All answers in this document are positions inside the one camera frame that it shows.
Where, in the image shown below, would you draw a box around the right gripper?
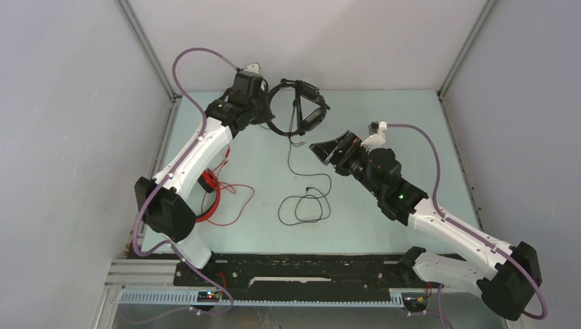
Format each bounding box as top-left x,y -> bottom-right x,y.
308,131 -> 382,198

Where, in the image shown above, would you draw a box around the black headset with microphone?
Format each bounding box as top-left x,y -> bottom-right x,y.
267,78 -> 332,227

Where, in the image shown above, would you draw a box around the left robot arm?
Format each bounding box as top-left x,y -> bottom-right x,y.
135,69 -> 272,286

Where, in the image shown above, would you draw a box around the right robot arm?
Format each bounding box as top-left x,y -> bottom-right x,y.
309,130 -> 542,321

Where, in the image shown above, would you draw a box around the red headphones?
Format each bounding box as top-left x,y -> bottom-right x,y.
195,146 -> 256,227

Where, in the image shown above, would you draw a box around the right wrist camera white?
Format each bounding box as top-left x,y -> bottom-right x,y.
361,121 -> 387,151

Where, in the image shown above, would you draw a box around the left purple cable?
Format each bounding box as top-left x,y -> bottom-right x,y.
132,47 -> 241,317

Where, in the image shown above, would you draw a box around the purple cable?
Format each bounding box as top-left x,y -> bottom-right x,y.
386,123 -> 549,321
132,47 -> 241,317

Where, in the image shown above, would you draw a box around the black mounting rail base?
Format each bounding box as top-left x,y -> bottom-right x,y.
173,254 -> 438,304

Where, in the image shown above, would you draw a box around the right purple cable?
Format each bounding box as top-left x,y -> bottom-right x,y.
386,123 -> 549,321

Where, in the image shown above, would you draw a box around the left aluminium corner post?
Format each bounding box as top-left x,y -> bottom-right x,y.
114,0 -> 177,102

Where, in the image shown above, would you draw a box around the aluminium corner post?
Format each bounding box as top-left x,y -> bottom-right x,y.
438,0 -> 499,98
114,0 -> 177,102

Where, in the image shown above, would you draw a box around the right aluminium corner post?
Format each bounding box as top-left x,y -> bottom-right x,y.
438,0 -> 499,98

